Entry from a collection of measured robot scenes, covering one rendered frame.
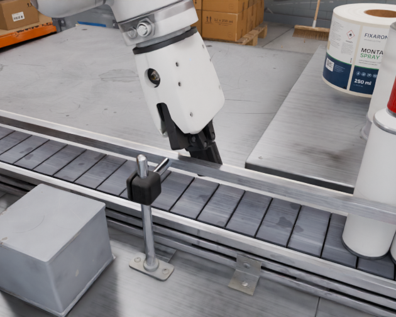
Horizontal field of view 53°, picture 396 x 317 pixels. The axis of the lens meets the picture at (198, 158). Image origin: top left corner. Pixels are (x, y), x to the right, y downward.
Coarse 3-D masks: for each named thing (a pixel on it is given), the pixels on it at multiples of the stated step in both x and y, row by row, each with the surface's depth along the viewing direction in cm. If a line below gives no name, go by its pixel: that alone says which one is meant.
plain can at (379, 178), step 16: (384, 112) 37; (384, 128) 36; (368, 144) 39; (384, 144) 37; (368, 160) 39; (384, 160) 38; (368, 176) 40; (384, 176) 38; (368, 192) 40; (384, 192) 39; (352, 224) 43; (368, 224) 42; (384, 224) 41; (352, 240) 44; (368, 240) 42; (384, 240) 42; (368, 256) 44; (384, 256) 44
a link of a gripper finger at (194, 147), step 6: (192, 138) 45; (192, 144) 45; (198, 144) 47; (192, 150) 48; (198, 150) 48; (204, 150) 48; (210, 150) 48; (192, 156) 49; (198, 156) 48; (204, 156) 48; (210, 156) 48; (216, 162) 48; (198, 174) 50
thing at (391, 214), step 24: (0, 120) 56; (24, 120) 55; (96, 144) 50; (120, 144) 49; (192, 168) 46; (216, 168) 45; (288, 192) 42; (312, 192) 41; (336, 192) 41; (384, 216) 39
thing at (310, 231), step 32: (0, 128) 70; (0, 160) 61; (32, 160) 61; (64, 160) 61; (96, 160) 61; (128, 160) 61; (192, 192) 54; (224, 192) 54; (224, 224) 49; (256, 224) 49; (288, 224) 49; (320, 224) 49; (320, 256) 45; (352, 256) 44
